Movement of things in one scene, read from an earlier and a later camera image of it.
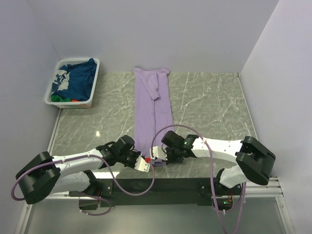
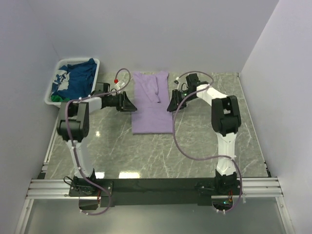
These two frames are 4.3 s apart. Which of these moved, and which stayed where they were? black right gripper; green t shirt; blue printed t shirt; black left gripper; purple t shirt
Moved: black left gripper; purple t shirt; black right gripper
Stayed: blue printed t shirt; green t shirt
